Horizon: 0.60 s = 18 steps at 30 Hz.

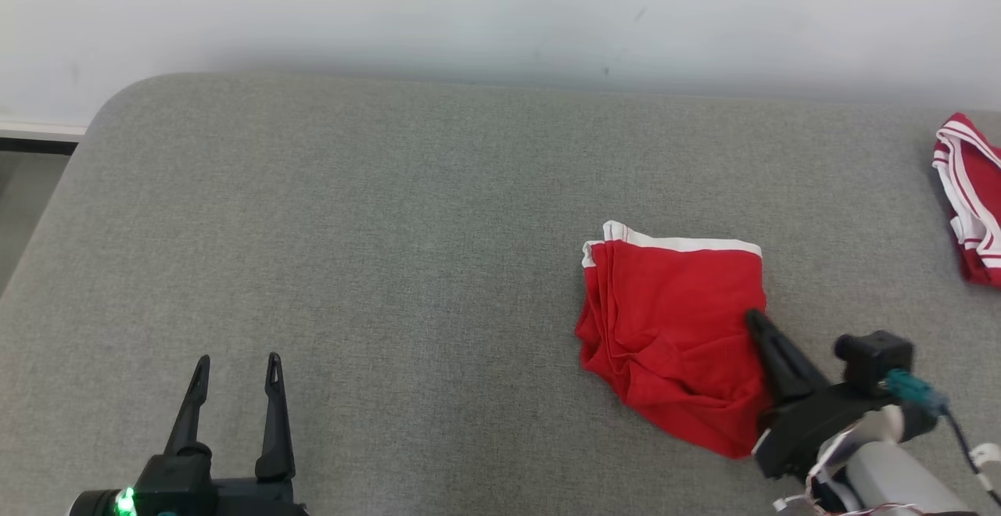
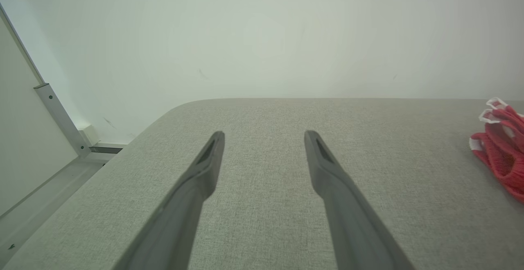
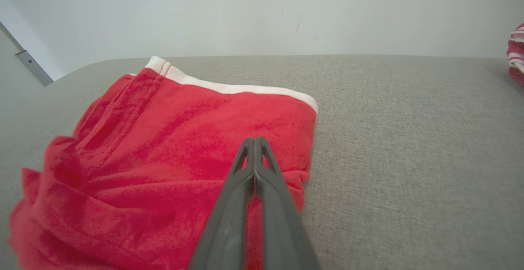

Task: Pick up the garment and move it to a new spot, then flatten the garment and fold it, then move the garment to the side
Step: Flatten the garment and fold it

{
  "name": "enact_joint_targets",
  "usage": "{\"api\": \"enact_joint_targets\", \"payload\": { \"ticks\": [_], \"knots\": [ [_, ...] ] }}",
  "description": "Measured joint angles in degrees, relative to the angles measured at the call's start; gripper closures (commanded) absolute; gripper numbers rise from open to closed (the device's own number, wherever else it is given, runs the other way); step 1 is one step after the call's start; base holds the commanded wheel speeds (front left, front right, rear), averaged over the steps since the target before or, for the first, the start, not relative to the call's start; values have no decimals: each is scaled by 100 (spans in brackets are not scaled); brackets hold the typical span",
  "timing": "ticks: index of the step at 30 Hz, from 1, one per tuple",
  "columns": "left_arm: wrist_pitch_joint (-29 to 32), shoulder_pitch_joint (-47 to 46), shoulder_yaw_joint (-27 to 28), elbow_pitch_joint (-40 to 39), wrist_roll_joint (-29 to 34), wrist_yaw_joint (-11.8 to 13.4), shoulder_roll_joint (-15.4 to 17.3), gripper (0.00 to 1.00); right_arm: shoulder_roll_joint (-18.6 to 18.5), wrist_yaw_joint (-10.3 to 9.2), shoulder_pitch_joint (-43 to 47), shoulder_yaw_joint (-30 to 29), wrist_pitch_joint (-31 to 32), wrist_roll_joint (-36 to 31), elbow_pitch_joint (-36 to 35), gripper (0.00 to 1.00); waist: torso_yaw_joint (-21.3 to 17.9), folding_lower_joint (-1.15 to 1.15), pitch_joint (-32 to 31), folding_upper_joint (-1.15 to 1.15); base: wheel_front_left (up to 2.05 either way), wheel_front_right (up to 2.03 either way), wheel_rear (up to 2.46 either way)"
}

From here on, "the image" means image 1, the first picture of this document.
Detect teal right camera connector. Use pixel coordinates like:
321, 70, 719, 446
885, 369, 950, 417

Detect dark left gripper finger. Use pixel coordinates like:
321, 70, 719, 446
163, 355, 213, 458
254, 352, 298, 483

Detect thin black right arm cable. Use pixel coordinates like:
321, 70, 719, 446
941, 408, 1001, 505

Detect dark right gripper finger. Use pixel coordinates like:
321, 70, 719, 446
744, 308, 831, 407

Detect white wall baseboard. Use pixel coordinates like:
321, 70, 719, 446
0, 119, 89, 157

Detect red shorts with white stripes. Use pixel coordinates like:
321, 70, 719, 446
574, 220, 777, 461

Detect grey fabric sofa cushion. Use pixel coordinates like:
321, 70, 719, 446
0, 71, 1001, 516

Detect red basketball jersey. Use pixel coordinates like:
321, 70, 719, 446
931, 112, 1001, 290

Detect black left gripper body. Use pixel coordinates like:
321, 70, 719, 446
67, 478, 309, 516

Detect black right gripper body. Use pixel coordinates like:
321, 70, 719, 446
751, 382, 894, 481

